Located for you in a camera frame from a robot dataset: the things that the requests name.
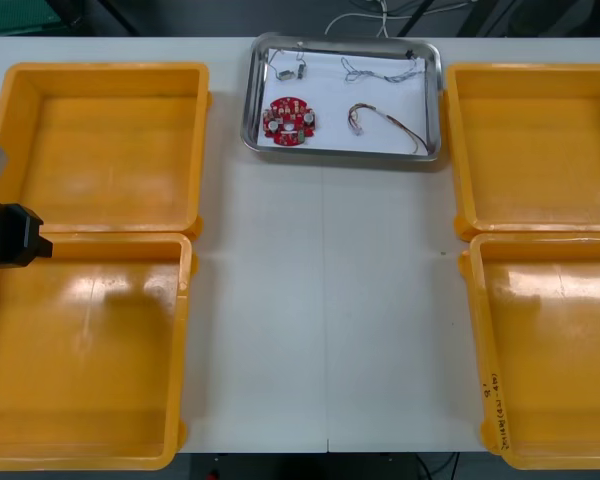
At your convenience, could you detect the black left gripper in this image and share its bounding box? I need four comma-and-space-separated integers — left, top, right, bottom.
0, 194, 54, 272

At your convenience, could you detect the steel tray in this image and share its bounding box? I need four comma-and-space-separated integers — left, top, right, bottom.
239, 32, 444, 164

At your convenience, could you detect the round red circuit board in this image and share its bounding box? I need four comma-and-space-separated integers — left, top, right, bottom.
261, 94, 323, 150

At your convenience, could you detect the multicolour wire harness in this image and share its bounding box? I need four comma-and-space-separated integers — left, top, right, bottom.
347, 102, 430, 155

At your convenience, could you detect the blue-white twisted wire harness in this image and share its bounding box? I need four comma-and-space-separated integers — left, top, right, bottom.
340, 48, 427, 85

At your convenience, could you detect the yellow-orange plastic bin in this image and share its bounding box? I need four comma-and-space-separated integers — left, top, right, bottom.
437, 61, 600, 244
0, 61, 214, 239
0, 232, 200, 474

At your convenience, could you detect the green mat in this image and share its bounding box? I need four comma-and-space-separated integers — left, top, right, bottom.
0, 0, 62, 37

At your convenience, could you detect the black stand leg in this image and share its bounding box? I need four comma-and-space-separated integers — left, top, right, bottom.
87, 0, 141, 37

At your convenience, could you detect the white paper sheet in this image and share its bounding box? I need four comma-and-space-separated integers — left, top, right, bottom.
256, 46, 430, 157

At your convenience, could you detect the yellow-orange bin with handwriting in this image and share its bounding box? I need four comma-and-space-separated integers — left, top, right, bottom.
457, 232, 600, 471

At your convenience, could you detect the white cable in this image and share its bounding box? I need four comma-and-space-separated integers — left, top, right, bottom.
323, 0, 481, 39

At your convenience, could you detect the black cable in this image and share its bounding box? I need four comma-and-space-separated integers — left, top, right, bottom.
414, 452, 462, 480

